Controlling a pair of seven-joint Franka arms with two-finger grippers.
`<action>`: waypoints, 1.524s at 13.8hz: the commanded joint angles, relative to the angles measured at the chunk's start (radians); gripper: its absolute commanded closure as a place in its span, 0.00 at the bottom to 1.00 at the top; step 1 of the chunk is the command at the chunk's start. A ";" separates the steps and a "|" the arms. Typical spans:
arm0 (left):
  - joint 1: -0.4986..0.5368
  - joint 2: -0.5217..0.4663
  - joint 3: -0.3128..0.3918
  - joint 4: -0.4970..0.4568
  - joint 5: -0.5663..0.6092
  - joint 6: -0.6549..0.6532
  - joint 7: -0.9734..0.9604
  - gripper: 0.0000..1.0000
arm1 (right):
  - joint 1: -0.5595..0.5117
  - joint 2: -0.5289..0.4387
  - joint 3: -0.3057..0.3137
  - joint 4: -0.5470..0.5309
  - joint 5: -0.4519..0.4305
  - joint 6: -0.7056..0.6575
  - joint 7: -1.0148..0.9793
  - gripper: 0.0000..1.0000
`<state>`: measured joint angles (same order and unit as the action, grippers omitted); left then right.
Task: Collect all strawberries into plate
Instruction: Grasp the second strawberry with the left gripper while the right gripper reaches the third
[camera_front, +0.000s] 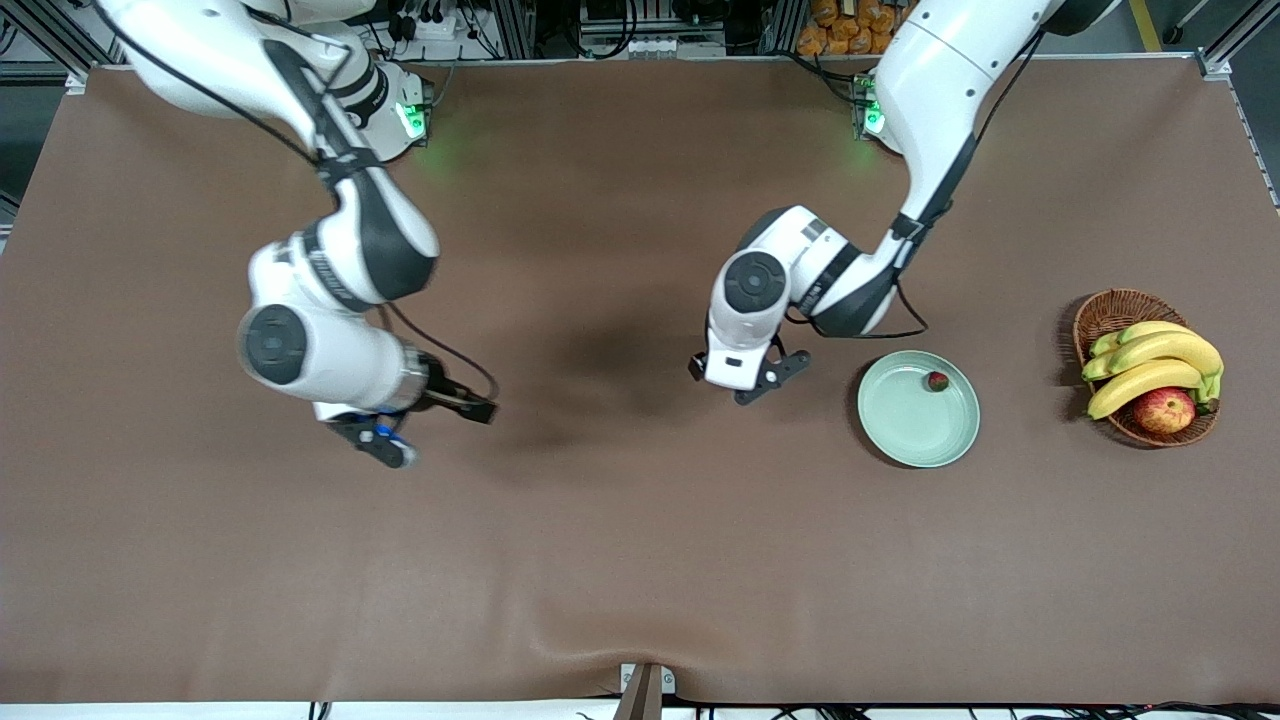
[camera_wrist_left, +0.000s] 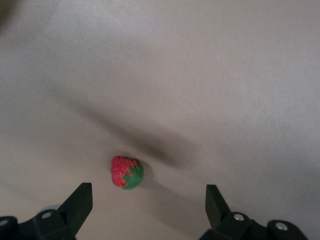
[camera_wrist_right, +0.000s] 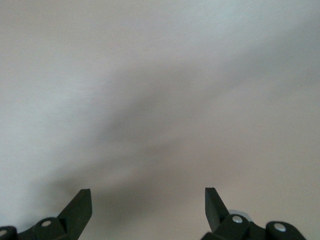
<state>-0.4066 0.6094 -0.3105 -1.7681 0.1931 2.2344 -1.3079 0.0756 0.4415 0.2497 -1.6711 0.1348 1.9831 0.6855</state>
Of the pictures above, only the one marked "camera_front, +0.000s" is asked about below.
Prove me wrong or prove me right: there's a light green round plate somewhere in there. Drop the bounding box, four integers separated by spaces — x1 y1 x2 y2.
856 349 981 469

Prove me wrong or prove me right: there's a brown table cover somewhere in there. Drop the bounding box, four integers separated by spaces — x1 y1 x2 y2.
0 55 1280 706

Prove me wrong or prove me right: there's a white terminal block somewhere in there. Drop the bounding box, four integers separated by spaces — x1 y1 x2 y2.
625 36 728 58

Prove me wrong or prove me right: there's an orange toy bread pile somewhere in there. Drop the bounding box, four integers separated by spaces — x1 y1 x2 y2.
796 0 916 57

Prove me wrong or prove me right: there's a white power strip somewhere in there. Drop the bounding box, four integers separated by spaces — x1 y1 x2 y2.
393 8 463 43

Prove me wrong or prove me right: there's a brown wicker basket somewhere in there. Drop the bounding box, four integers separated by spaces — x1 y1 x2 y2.
1072 289 1221 449

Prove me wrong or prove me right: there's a yellow banana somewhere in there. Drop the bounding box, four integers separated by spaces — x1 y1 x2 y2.
1090 320 1193 358
1082 331 1226 406
1087 359 1204 421

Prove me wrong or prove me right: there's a red yellow apple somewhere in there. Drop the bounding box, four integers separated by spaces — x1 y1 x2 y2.
1133 387 1198 435

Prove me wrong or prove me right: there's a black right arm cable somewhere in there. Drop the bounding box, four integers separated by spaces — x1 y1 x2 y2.
95 5 499 401

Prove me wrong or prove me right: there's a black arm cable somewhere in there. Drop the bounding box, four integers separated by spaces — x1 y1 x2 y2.
95 5 499 401
785 25 1046 341

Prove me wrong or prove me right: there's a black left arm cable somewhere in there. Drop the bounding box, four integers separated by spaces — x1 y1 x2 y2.
785 25 1046 341

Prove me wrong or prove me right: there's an aluminium frame post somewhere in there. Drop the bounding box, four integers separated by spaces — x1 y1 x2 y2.
490 0 538 59
758 0 806 56

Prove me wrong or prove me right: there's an aluminium frame rail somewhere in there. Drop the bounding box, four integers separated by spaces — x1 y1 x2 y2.
0 0 131 96
1198 40 1280 211

